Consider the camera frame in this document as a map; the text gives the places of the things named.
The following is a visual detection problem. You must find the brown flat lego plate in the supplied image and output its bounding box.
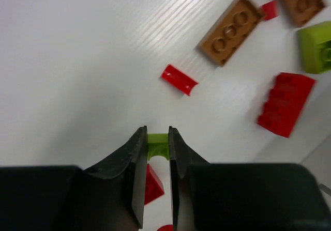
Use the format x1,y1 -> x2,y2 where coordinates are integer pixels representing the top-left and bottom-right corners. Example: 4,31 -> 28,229
198,0 -> 265,67

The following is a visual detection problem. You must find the lime lego brick right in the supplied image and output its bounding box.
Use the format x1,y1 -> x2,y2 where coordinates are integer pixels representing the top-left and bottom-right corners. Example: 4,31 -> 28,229
297,21 -> 330,74

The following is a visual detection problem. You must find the red oval lego piece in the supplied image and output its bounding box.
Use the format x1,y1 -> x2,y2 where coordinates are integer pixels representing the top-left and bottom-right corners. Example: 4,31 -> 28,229
157,224 -> 174,231

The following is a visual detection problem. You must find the tiny red lego centre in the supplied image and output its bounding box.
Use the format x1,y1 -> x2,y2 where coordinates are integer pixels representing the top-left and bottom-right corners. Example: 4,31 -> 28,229
260,0 -> 278,21

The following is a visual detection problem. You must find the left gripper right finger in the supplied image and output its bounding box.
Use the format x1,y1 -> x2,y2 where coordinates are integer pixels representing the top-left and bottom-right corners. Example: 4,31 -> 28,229
168,127 -> 330,230

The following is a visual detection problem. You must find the tiny lime lego piece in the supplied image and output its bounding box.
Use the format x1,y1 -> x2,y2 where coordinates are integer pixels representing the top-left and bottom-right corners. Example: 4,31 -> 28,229
147,133 -> 170,161

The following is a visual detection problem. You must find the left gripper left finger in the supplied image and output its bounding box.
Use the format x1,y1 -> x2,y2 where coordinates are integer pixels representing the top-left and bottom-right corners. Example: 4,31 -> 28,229
1,126 -> 147,230

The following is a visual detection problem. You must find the small red curved lego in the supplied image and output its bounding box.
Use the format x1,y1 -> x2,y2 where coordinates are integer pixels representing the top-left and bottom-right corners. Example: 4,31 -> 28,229
161,64 -> 199,96

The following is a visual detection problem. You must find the red long lego brick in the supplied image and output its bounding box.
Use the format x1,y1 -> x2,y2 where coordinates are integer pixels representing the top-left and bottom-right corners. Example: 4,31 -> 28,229
257,72 -> 316,138

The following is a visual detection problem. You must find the red square lego brick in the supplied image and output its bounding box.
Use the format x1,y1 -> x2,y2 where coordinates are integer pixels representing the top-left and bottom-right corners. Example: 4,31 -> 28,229
144,164 -> 164,205

